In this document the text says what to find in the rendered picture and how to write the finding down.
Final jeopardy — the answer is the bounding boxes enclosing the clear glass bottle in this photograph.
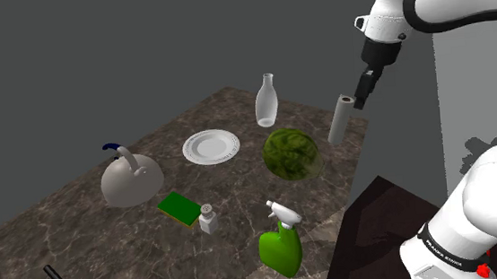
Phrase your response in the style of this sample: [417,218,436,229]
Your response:
[252,72,281,129]

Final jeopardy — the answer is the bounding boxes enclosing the dark robot stand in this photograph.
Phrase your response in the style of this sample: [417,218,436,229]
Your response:
[315,166,497,279]

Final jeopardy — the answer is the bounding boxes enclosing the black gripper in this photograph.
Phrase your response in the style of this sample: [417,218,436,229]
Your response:
[349,34,407,111]

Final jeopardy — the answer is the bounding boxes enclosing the green lettuce head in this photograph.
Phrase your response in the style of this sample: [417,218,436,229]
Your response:
[259,126,326,184]

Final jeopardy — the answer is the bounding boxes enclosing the grey kettle with blue handle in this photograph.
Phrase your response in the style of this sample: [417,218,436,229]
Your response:
[97,138,167,210]

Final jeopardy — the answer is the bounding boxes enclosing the green and yellow sponge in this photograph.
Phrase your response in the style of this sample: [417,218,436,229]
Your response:
[155,188,205,231]

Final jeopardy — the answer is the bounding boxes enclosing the white round plate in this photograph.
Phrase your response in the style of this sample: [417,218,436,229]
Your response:
[180,126,242,169]

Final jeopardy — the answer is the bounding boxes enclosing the white salt shaker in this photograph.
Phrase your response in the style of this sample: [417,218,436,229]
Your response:
[196,203,220,237]

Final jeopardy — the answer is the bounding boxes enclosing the green spray bottle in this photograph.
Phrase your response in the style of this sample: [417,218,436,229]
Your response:
[255,197,308,279]

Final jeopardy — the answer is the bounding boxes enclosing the grey paper towel roll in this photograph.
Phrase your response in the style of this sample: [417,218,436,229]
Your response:
[324,92,359,147]

